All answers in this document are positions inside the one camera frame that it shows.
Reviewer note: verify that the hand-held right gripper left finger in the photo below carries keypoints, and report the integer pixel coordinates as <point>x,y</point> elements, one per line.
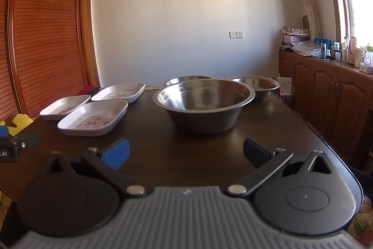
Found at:
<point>118,154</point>

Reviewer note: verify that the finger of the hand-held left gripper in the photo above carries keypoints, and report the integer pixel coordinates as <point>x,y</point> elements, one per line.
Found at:
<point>3,131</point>
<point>27,141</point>

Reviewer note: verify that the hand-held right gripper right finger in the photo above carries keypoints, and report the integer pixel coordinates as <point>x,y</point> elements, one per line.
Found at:
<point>256,154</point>

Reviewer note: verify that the white floral rectangular plate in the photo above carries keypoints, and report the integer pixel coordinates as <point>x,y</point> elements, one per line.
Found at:
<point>119,93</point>
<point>93,117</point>
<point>65,106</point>

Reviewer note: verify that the small stainless steel bowl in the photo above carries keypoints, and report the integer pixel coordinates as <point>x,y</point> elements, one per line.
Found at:
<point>256,84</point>

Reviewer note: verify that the large stainless steel bowl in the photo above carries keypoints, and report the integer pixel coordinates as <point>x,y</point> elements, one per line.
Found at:
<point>204,97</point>

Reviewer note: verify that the medium stainless steel bowl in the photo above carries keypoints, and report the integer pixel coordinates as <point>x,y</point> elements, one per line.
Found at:
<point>174,81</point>

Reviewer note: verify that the navy garment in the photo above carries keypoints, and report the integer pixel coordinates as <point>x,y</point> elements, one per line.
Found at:
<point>96,90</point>

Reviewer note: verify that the red knit garment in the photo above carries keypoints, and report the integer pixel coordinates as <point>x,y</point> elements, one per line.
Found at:
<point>85,91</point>

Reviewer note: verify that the white paper bag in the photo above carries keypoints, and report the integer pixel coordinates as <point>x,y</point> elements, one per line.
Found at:
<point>285,85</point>

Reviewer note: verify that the wooden cabinet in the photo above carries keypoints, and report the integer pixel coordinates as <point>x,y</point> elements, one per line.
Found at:
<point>329,91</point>

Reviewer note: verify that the wooden louvred wardrobe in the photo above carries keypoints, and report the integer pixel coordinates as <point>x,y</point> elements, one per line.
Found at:
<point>43,33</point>

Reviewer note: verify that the clear plastic bags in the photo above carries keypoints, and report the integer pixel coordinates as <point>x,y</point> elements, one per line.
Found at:
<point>304,49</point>

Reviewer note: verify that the blue can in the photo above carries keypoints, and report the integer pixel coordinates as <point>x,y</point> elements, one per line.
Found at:
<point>323,51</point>

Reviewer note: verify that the pile of newspapers and boxes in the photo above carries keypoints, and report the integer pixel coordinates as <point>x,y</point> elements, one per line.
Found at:
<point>294,34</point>

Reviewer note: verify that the floral blanket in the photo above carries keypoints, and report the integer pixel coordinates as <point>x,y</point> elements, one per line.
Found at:
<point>362,222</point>

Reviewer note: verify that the blue boxes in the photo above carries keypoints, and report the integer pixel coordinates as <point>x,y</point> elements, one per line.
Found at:
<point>322,42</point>

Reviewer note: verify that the white bottle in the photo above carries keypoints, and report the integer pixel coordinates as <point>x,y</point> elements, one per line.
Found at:
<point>345,52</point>

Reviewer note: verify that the tissue box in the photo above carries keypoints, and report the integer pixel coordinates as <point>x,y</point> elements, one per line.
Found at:
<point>366,68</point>

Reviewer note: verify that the woven hand fan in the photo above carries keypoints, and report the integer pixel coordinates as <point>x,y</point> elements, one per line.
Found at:
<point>306,23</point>

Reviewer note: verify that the pink container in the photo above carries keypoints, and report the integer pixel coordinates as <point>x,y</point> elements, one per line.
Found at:
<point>352,47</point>

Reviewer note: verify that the white wall switch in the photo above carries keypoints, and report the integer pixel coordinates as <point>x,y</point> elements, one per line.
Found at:
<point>236,35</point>

